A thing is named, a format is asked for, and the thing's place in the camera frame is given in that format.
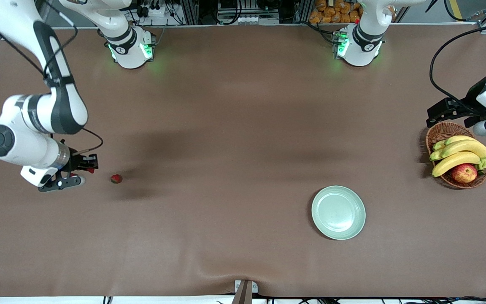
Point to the white connector strip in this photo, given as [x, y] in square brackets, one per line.
[247, 19]

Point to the pale green round plate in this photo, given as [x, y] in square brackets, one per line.
[338, 213]

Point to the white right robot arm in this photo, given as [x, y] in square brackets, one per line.
[15, 131]

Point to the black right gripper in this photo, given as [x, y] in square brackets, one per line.
[75, 162]

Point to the yellow banana bunch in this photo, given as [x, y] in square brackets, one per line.
[458, 147]

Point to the red apple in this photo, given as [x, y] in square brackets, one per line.
[464, 174]

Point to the white power strip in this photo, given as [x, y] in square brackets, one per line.
[154, 9]

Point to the metal camera mounting post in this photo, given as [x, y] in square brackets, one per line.
[243, 293]

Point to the brown table mat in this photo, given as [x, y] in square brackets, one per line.
[226, 126]

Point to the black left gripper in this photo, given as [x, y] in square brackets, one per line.
[474, 102]

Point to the pile of brown bread rolls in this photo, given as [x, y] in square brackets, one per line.
[336, 10]

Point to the brown wicker basket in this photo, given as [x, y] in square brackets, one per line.
[441, 133]

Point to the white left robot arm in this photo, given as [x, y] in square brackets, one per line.
[363, 33]

